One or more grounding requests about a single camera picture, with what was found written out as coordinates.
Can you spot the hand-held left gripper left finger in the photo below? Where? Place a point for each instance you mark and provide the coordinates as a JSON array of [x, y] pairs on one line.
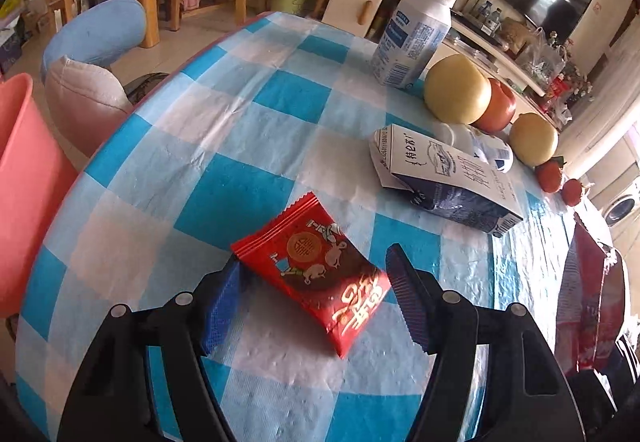
[[222, 307]]

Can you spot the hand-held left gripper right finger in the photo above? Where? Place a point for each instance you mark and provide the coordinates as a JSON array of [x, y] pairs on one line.
[[407, 297]]

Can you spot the red snack packet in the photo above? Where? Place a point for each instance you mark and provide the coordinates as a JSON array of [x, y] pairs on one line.
[[310, 272]]

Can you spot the pink plastic bucket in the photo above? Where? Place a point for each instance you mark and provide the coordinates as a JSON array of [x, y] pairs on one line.
[[25, 171]]

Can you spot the white blue milk carton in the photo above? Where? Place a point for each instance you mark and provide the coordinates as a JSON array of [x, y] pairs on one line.
[[450, 171]]

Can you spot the small white bottle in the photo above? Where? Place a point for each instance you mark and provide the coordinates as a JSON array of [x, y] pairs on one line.
[[492, 149]]

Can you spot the large red snack bag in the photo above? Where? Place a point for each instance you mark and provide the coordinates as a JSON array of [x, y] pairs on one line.
[[590, 292]]

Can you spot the small red tomato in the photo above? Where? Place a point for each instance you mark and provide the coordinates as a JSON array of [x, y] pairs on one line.
[[573, 193], [550, 177]]

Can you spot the blue white checked tablecloth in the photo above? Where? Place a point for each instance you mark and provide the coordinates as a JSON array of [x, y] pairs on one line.
[[200, 121]]

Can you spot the small yellow fruit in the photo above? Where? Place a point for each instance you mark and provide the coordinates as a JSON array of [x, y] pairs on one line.
[[534, 140]]

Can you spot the red apple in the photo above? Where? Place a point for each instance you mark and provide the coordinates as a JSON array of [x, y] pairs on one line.
[[500, 109]]

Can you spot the large yellow fruit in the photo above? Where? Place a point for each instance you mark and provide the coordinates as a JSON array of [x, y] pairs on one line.
[[457, 89]]

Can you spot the dark striped cloth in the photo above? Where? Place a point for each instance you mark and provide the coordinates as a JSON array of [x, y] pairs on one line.
[[600, 402]]

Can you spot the dark cartoon seat pad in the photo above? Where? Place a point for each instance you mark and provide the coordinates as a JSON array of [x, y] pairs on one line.
[[147, 86]]

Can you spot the white washing machine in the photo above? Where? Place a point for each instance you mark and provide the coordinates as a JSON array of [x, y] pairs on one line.
[[622, 207]]

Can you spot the white cushion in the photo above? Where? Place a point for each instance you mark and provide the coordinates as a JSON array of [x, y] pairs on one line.
[[85, 101]]

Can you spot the white plastic bottle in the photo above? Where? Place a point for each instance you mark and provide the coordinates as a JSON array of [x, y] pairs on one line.
[[410, 36]]

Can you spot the clear plastic bag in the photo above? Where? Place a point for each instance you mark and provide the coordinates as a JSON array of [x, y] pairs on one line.
[[540, 59]]

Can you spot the cream cabinet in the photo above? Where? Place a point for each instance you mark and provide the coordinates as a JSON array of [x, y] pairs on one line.
[[350, 1]]

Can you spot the blue padded chair back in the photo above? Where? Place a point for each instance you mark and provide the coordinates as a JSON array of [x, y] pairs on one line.
[[95, 31]]

